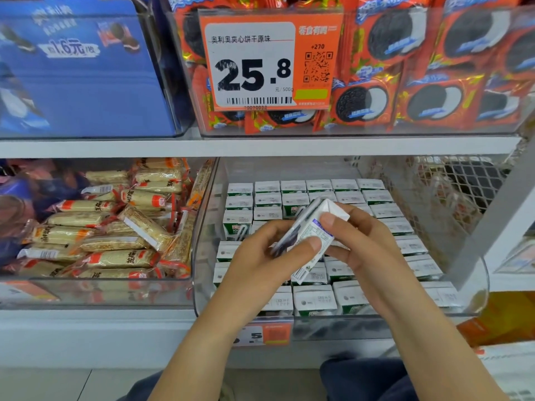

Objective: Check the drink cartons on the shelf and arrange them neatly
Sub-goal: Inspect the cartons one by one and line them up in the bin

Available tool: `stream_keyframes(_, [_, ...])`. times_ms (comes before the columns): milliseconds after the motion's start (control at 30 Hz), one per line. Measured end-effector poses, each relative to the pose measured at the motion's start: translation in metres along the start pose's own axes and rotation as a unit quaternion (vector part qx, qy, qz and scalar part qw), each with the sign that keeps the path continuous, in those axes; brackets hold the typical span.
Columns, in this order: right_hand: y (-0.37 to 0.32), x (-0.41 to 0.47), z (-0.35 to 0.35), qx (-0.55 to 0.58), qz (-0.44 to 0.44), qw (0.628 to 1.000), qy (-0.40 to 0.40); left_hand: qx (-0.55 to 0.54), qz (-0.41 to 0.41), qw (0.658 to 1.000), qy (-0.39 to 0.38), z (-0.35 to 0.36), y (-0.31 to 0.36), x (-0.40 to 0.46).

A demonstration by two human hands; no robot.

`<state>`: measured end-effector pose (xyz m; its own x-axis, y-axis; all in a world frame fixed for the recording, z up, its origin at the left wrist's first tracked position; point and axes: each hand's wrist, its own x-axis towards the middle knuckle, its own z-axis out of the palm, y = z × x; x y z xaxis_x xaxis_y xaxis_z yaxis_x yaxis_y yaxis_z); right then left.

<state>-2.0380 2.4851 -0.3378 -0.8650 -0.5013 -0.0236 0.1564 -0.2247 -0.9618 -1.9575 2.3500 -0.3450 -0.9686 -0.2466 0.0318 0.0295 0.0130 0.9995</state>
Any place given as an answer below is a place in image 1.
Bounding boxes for person's left hand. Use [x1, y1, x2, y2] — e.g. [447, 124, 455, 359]
[205, 219, 323, 335]

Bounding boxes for person's right hand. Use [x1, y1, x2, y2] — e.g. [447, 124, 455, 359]
[319, 204, 427, 322]

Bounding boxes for rows of white juice cartons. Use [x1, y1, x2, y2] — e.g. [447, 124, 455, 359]
[213, 178, 465, 318]

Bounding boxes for blueberry juice carton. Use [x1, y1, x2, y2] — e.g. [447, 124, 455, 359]
[268, 198, 352, 286]

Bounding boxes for person's right forearm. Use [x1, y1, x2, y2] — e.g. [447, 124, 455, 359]
[380, 295, 511, 401]

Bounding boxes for person's left forearm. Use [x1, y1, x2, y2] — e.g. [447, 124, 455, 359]
[149, 321, 264, 401]

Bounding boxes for person's blue jeans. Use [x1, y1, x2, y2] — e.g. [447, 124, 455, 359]
[117, 356, 423, 401]

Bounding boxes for small orange price tag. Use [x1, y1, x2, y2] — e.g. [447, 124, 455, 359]
[234, 320, 295, 348]

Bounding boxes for clear plastic display bin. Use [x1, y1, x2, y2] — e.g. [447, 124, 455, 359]
[0, 158, 217, 310]
[191, 156, 491, 343]

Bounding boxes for yellow orange snack packet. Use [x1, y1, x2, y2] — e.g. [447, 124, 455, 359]
[455, 290, 535, 349]

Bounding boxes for pile of yellow wafer bars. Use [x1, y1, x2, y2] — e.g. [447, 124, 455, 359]
[12, 158, 214, 281]

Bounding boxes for stack of red cookie packets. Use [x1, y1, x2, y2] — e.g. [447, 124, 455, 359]
[166, 0, 535, 135]

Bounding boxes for large white orange price tag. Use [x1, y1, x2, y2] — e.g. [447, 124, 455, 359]
[198, 7, 346, 113]

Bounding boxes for faded orange price tag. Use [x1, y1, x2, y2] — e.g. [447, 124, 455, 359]
[0, 278, 61, 303]

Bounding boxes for pile of blue snack packets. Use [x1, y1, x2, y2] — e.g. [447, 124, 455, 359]
[0, 161, 89, 268]

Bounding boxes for blue cardboard display box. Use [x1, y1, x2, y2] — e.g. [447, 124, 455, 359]
[0, 0, 193, 139]

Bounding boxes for white wire mesh divider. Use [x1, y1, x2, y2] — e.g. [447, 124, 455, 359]
[411, 153, 519, 232]

